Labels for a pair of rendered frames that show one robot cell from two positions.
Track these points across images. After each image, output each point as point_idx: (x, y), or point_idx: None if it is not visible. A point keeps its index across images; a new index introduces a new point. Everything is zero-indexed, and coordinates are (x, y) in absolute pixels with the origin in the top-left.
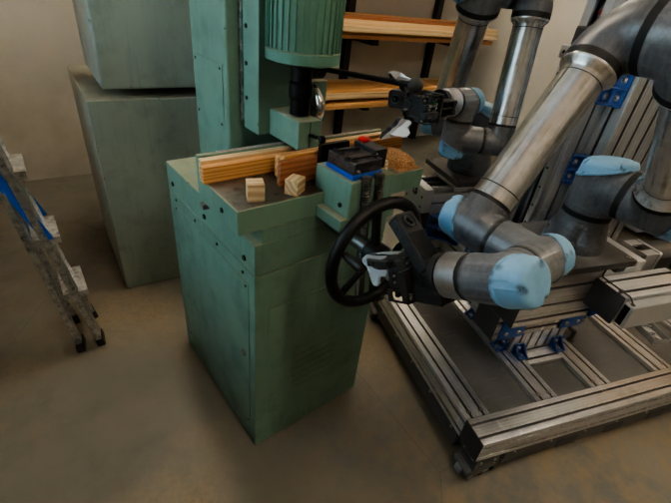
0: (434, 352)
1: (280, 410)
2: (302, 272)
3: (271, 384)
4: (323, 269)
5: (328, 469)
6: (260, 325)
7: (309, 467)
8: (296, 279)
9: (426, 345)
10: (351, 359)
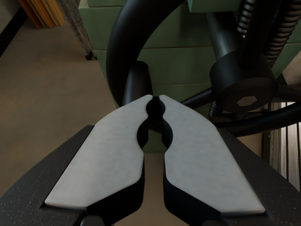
0: (293, 176)
1: (149, 145)
2: (161, 62)
3: None
4: (191, 66)
5: (163, 193)
6: None
7: (153, 185)
8: (152, 67)
9: (289, 165)
10: None
